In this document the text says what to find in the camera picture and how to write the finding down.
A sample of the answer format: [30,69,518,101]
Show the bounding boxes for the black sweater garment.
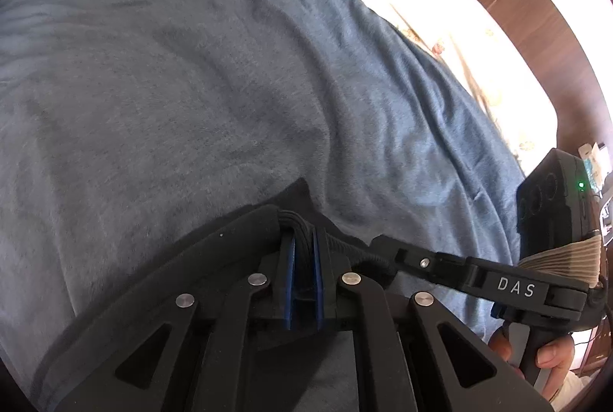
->
[31,177,417,412]

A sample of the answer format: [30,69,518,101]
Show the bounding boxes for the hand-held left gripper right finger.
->
[312,232,552,412]

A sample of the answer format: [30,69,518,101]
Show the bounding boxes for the person's right hand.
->
[487,328,576,400]

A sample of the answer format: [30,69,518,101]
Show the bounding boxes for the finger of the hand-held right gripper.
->
[370,234,473,294]

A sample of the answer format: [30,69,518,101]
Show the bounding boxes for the tissue box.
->
[577,142,608,184]

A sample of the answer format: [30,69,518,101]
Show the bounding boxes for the blue-grey bed sheet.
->
[0,0,528,412]

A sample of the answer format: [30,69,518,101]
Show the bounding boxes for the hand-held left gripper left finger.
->
[56,234,297,412]

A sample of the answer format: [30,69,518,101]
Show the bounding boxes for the white device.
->
[595,195,613,246]

